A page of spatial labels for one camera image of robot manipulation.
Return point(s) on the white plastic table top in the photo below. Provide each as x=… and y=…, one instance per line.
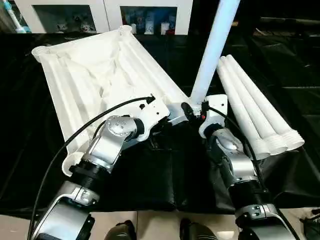
x=87, y=75

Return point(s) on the small red object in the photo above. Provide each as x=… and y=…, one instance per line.
x=171, y=32

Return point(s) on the white mug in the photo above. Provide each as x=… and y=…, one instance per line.
x=133, y=28
x=163, y=28

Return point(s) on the white blue patterned container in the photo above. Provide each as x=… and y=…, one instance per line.
x=149, y=23

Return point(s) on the yellowish label tag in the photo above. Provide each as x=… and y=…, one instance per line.
x=235, y=23

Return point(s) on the dark left robot foot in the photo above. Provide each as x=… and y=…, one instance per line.
x=120, y=231

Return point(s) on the dark robot foot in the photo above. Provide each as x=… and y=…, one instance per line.
x=120, y=231
x=197, y=231

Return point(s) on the dark right robot foot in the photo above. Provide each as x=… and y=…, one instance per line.
x=197, y=231

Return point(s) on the white glass door cabinet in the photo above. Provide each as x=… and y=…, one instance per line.
x=105, y=10

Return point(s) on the black work mat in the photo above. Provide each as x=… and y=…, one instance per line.
x=25, y=112

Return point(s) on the small white figurine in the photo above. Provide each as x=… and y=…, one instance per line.
x=61, y=27

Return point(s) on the white pipe with blue bands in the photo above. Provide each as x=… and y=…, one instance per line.
x=17, y=20

